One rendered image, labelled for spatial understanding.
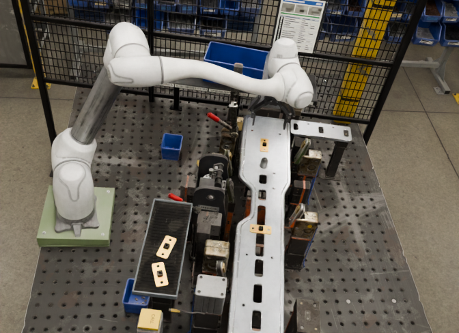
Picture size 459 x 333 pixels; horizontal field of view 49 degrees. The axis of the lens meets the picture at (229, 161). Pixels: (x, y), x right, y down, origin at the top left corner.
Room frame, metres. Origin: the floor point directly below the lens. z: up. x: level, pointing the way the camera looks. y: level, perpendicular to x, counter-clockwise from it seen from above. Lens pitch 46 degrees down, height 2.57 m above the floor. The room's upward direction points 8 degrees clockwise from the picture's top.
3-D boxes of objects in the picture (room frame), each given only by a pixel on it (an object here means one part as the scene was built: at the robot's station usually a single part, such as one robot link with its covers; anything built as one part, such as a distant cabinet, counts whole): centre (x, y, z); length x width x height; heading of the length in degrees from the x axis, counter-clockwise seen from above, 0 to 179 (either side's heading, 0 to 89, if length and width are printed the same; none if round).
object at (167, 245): (0.93, 0.16, 1.17); 0.08 x 0.04 x 0.01; 167
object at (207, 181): (1.27, 0.05, 0.94); 0.18 x 0.13 x 0.49; 2
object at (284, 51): (1.63, -0.15, 1.47); 0.13 x 0.11 x 0.16; 22
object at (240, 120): (1.71, -0.02, 0.88); 0.04 x 0.04 x 0.36; 2
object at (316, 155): (1.59, -0.35, 0.87); 0.12 x 0.09 x 0.35; 92
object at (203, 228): (1.07, 0.05, 0.90); 0.05 x 0.05 x 0.40; 2
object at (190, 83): (2.07, 0.07, 1.02); 0.90 x 0.22 x 0.03; 92
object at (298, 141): (1.72, -0.33, 0.84); 0.11 x 0.10 x 0.28; 92
